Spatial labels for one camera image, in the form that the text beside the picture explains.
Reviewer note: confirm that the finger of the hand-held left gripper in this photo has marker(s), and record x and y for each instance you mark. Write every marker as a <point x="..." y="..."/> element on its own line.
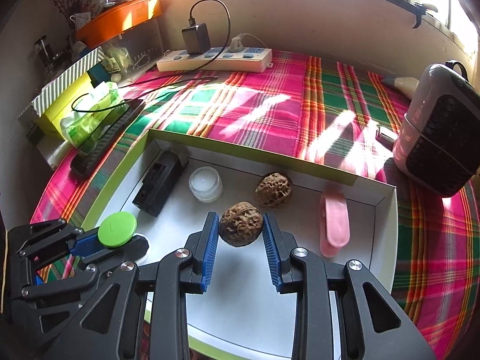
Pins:
<point x="116" y="253"/>
<point x="84" y="245"/>

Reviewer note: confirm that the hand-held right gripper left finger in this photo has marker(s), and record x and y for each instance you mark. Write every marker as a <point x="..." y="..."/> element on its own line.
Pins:
<point x="210" y="247"/>

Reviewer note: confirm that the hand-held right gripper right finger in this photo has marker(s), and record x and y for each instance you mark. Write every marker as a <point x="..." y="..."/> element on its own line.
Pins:
<point x="270" y="251"/>

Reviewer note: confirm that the brown wrinkled walnut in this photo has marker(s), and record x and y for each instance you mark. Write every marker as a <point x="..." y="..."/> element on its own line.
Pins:
<point x="238" y="228"/>
<point x="273" y="189"/>

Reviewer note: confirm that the small clear jar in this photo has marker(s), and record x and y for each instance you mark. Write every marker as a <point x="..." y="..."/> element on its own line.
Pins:
<point x="205" y="183"/>

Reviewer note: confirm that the green cardboard box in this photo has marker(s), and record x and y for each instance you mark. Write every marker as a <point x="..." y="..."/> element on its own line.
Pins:
<point x="240" y="307"/>

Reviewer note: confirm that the pink plastic clip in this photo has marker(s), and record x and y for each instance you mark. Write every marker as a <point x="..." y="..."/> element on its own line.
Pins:
<point x="333" y="221"/>

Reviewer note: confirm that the black pocket microscope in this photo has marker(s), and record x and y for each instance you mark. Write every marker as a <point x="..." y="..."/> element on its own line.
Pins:
<point x="159" y="182"/>

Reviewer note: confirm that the black phone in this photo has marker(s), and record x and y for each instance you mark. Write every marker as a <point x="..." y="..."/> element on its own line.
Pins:
<point x="105" y="135"/>

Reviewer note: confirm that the green white tissue pack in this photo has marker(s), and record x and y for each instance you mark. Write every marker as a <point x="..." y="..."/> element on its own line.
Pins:
<point x="93" y="120"/>

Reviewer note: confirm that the pink green plaid tablecloth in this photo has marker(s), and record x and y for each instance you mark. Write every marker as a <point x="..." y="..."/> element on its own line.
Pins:
<point x="281" y="101"/>

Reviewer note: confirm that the small silver brown item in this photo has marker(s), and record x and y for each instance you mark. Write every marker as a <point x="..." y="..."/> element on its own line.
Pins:
<point x="386" y="135"/>

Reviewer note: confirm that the yellow striped box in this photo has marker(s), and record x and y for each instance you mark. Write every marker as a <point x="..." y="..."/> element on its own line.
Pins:
<point x="67" y="78"/>

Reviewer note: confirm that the small teal box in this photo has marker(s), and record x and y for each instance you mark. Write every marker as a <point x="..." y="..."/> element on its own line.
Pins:
<point x="98" y="73"/>

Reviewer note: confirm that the white power strip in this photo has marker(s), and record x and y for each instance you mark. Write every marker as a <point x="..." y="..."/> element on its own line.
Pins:
<point x="213" y="62"/>

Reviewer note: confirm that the glass jar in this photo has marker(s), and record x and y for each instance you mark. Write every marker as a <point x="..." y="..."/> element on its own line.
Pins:
<point x="43" y="54"/>

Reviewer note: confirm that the white plug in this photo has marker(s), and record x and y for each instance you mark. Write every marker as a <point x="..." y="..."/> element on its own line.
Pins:
<point x="236" y="45"/>

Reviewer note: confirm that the pink black mini heater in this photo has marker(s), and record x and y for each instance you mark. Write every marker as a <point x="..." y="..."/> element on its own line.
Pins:
<point x="438" y="135"/>

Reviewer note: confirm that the clear plastic box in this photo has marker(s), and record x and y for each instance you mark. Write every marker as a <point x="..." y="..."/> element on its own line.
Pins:
<point x="142" y="45"/>

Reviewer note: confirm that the black charger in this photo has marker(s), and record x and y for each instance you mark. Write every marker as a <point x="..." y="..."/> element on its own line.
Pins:
<point x="196" y="37"/>

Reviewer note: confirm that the orange tray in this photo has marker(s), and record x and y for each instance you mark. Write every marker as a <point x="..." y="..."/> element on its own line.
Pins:
<point x="120" y="18"/>

